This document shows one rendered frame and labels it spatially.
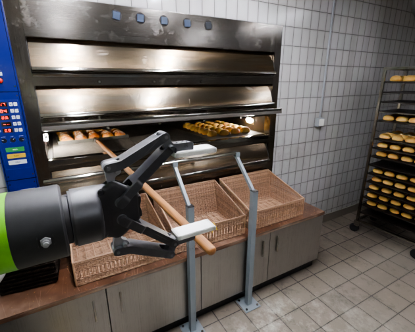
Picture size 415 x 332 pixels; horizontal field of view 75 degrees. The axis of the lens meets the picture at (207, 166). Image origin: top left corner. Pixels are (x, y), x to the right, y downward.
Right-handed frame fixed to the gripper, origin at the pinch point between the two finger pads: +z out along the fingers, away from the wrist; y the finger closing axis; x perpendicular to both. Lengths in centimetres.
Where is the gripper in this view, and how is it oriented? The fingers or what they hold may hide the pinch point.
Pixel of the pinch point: (205, 188)
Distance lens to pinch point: 44.6
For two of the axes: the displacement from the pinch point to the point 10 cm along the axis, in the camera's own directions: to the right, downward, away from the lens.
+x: 4.9, 2.6, -8.3
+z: 8.7, -1.5, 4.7
